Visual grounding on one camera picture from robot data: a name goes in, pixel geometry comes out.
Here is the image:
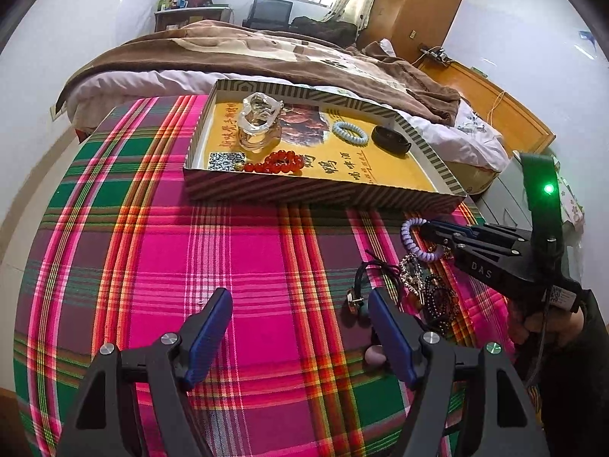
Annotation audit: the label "black office chair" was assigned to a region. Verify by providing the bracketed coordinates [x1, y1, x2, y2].
[242, 0, 293, 31]

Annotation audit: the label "dark wooden desk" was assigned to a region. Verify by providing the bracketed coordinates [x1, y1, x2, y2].
[155, 5, 234, 32]

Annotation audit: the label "black hair ties with beads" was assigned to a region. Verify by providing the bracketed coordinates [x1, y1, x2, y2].
[344, 248, 406, 329]

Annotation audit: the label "brown blanket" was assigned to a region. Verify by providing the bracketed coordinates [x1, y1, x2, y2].
[56, 20, 461, 127]

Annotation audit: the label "black fitness band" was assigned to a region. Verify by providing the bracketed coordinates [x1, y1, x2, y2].
[371, 125, 412, 158]

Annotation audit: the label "plaid pink green tablecloth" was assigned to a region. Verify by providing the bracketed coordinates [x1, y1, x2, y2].
[12, 93, 517, 457]

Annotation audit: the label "dark bead mala bracelet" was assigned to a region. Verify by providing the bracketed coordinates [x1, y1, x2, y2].
[420, 270, 461, 337]

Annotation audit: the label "bed with white sheet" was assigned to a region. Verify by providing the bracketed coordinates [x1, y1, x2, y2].
[55, 70, 510, 194]

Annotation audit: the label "person right hand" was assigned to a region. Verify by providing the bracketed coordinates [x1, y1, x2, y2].
[508, 300, 584, 347]

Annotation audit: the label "purple spiral hair tie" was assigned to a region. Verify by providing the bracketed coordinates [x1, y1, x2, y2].
[399, 217, 446, 263]

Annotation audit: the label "grey drawer nightstand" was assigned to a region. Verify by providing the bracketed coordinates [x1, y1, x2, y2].
[473, 152, 587, 240]

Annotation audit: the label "dark clothes pile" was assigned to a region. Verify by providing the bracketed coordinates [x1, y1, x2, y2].
[289, 17, 357, 48]

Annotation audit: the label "wooden wardrobe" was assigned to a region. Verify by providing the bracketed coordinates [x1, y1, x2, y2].
[357, 0, 462, 62]

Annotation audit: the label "striped cardboard tray box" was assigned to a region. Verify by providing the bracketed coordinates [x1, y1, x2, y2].
[183, 80, 467, 215]

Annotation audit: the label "red bead bracelet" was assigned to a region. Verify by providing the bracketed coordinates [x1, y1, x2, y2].
[234, 149, 306, 176]

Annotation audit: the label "wooden headboard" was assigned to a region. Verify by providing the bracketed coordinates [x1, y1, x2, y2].
[418, 58, 555, 157]

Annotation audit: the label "light blue spiral hair tie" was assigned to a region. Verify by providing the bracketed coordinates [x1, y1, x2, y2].
[331, 121, 371, 148]

